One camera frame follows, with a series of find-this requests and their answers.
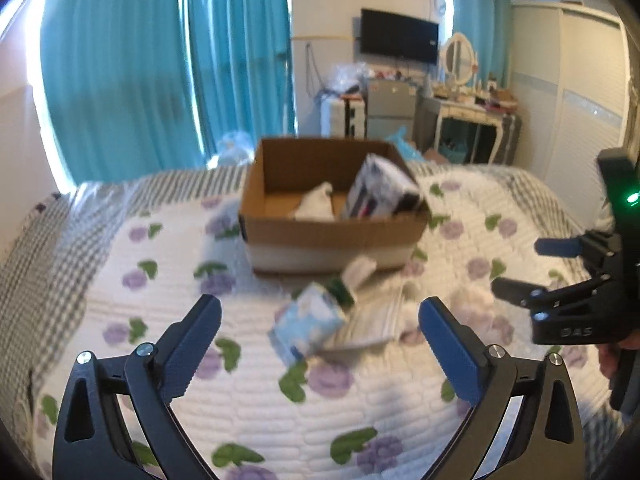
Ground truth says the floral navy tissue pouch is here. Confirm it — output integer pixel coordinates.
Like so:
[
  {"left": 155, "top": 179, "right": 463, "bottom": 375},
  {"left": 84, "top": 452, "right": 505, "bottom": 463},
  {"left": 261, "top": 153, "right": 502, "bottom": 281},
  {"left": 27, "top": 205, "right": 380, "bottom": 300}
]
[{"left": 341, "top": 154, "right": 423, "bottom": 219}]

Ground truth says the light blue tissue pack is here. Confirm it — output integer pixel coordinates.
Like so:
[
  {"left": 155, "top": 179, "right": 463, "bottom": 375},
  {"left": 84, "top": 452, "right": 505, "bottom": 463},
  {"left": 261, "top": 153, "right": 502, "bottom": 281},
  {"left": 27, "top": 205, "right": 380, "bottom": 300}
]
[{"left": 269, "top": 283, "right": 346, "bottom": 366}]

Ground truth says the brown cardboard box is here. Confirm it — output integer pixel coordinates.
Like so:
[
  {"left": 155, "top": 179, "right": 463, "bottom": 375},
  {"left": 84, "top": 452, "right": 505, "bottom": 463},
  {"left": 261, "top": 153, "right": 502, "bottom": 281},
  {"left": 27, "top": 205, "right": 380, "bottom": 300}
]
[{"left": 239, "top": 138, "right": 432, "bottom": 275}]

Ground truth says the white cloth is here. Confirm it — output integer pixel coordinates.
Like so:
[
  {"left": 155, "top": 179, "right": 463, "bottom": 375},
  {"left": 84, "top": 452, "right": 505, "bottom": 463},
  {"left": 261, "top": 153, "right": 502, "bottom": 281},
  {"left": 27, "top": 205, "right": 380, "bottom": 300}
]
[{"left": 290, "top": 182, "right": 335, "bottom": 222}]

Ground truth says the person right hand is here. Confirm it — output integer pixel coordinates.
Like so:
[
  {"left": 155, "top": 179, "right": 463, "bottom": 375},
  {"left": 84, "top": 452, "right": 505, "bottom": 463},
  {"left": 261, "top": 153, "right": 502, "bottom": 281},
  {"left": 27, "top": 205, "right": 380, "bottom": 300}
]
[{"left": 597, "top": 330, "right": 640, "bottom": 379}]

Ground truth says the blue plastic bag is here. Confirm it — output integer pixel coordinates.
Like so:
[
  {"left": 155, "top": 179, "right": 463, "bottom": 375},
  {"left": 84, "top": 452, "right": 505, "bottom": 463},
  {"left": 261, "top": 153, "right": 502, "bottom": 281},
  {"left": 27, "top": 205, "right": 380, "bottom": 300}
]
[{"left": 385, "top": 126, "right": 424, "bottom": 162}]

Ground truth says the grey checked bed sheet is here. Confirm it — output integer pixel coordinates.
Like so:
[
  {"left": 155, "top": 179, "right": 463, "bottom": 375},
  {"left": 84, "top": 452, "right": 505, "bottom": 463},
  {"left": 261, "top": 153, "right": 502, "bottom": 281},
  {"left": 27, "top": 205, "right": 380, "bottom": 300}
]
[{"left": 0, "top": 161, "right": 626, "bottom": 480}]

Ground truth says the white louvered wardrobe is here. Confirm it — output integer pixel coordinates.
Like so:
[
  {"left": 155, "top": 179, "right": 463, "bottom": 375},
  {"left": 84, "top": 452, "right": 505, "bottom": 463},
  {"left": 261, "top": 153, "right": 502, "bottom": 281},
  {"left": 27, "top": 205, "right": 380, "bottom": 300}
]
[{"left": 510, "top": 1, "right": 630, "bottom": 228}]

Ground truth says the white dressing table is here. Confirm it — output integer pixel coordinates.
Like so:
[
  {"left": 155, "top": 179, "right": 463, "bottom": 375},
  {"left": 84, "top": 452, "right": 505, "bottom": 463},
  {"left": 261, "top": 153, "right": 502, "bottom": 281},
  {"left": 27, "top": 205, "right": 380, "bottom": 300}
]
[{"left": 413, "top": 96, "right": 522, "bottom": 165}]

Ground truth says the white oval vanity mirror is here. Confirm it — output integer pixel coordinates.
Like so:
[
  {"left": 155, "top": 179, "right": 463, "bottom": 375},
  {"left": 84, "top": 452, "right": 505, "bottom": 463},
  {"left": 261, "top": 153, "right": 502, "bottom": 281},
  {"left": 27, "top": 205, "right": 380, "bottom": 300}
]
[{"left": 439, "top": 32, "right": 478, "bottom": 87}]

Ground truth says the floral white quilt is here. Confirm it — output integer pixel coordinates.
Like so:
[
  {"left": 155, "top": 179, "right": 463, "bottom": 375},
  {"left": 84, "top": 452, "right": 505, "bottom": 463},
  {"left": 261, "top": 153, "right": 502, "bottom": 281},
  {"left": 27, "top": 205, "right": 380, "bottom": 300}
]
[{"left": 29, "top": 167, "right": 601, "bottom": 480}]

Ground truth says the grey mini fridge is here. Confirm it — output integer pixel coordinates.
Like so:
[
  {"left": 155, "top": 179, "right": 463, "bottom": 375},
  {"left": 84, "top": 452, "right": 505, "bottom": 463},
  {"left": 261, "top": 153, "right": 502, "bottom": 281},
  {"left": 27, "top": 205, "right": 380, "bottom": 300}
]
[{"left": 367, "top": 78, "right": 418, "bottom": 140}]

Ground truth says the white suitcase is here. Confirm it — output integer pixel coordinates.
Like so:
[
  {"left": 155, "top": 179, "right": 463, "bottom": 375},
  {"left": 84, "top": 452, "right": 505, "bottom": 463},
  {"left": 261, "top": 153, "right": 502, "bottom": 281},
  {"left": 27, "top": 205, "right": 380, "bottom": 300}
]
[{"left": 320, "top": 96, "right": 367, "bottom": 139}]

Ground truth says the teal curtain right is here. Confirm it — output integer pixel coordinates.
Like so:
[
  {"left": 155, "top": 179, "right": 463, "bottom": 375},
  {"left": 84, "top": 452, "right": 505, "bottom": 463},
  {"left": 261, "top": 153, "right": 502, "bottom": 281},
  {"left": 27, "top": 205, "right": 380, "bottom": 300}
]
[{"left": 452, "top": 0, "right": 512, "bottom": 88}]

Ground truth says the clear plastic bag pile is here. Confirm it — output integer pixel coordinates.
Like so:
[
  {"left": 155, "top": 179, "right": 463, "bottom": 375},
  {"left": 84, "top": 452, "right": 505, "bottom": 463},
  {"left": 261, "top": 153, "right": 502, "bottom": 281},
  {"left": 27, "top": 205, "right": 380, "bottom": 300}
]
[{"left": 326, "top": 62, "right": 371, "bottom": 94}]

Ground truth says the clear bag by window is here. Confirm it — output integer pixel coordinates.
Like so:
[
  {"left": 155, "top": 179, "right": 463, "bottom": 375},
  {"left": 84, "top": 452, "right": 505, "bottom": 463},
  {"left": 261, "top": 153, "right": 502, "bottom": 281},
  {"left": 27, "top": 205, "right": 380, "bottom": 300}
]
[{"left": 207, "top": 130, "right": 255, "bottom": 169}]

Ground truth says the large teal curtain left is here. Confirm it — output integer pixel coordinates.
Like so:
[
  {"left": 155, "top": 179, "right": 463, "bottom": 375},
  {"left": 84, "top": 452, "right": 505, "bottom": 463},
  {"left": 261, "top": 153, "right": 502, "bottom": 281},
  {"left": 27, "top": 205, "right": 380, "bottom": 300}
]
[{"left": 40, "top": 0, "right": 205, "bottom": 183}]

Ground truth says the teal curtain middle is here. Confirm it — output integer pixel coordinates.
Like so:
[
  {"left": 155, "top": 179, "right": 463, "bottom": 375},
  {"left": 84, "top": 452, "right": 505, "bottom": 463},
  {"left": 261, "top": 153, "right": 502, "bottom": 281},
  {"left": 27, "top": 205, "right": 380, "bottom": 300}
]
[{"left": 184, "top": 0, "right": 295, "bottom": 157}]

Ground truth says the black wall television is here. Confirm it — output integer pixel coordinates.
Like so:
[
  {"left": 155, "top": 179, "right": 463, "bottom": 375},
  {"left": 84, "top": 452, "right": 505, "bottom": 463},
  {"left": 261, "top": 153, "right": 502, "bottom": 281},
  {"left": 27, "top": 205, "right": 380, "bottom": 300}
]
[{"left": 359, "top": 9, "right": 439, "bottom": 65}]

